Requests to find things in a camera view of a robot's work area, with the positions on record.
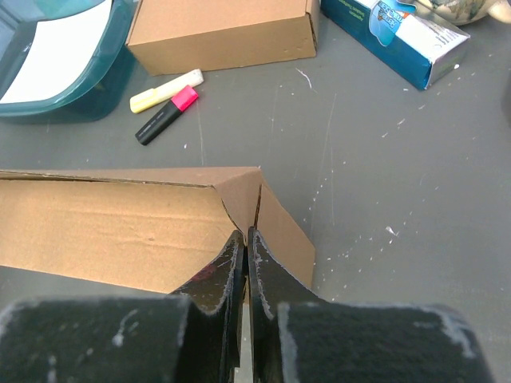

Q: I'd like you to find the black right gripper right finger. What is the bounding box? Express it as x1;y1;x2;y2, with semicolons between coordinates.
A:
247;228;494;382

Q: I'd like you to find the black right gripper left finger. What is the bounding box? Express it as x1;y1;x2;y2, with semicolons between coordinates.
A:
1;231;244;382

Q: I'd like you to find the brown cardboard box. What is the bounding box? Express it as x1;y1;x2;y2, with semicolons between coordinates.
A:
1;167;315;293
126;0;320;76

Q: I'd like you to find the closed brown cardboard box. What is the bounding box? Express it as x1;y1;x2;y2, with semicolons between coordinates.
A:
126;0;320;76

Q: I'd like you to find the black pink highlighter pen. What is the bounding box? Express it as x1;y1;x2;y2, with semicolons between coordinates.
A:
135;85;199;145

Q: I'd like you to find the yellow highlighter pen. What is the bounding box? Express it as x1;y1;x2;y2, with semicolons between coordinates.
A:
129;69;204;113

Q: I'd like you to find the teal plastic bin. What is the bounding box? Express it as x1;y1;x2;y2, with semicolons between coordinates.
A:
1;1;136;124

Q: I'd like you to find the blue toothbrush package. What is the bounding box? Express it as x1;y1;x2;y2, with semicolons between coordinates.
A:
320;0;470;90

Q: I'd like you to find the white paper sheet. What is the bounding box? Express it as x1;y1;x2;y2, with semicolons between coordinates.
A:
1;1;112;104

